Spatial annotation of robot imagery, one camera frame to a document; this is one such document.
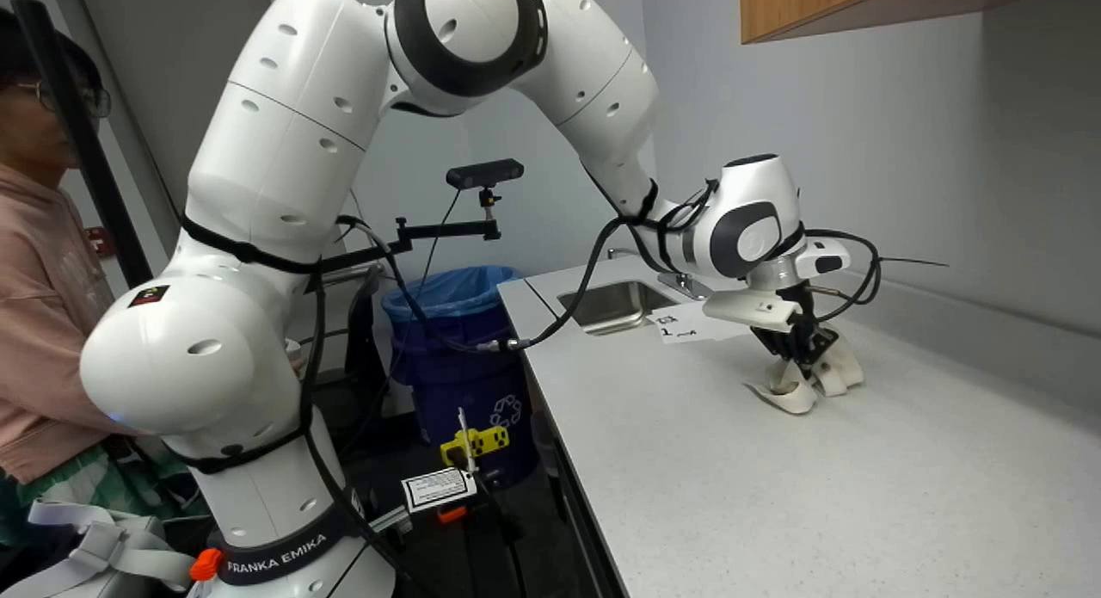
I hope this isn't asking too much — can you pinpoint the grey strap bag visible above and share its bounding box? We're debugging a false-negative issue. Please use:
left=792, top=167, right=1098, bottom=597
left=0, top=498, right=197, bottom=598

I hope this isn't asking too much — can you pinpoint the yellow plug adapter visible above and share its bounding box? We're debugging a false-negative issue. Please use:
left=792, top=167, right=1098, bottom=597
left=440, top=425, right=511, bottom=467

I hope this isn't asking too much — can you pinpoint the white paper note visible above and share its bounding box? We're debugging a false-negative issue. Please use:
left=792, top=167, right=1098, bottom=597
left=649, top=303, right=751, bottom=346

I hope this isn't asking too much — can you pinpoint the blue recycling bin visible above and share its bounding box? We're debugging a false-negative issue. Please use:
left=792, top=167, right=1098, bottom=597
left=380, top=265, right=541, bottom=489

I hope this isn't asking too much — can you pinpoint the steel sink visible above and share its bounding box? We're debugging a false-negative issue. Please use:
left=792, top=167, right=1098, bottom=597
left=557, top=279, right=686, bottom=337

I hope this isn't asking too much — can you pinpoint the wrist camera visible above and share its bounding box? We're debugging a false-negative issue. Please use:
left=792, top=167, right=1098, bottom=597
left=703, top=289, right=803, bottom=333

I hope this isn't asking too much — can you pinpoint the white cloth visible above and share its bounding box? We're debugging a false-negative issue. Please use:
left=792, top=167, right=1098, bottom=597
left=743, top=331, right=866, bottom=416

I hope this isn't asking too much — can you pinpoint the steel tap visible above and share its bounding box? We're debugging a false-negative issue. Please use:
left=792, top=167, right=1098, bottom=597
left=606, top=247, right=715, bottom=301

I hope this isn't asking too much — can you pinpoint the camera on mount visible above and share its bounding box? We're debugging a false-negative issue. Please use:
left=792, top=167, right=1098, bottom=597
left=304, top=158, right=526, bottom=277

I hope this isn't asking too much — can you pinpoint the black pole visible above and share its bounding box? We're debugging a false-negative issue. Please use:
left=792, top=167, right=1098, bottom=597
left=9, top=0, right=155, bottom=290

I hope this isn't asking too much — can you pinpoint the wooden wall cabinet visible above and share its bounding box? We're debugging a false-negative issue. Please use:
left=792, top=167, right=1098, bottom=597
left=739, top=0, right=1101, bottom=46

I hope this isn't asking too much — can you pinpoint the person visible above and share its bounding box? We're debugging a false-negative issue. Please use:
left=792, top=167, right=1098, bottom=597
left=0, top=4, right=212, bottom=549

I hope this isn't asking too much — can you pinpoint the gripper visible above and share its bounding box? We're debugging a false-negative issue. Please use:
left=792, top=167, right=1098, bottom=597
left=752, top=279, right=841, bottom=382

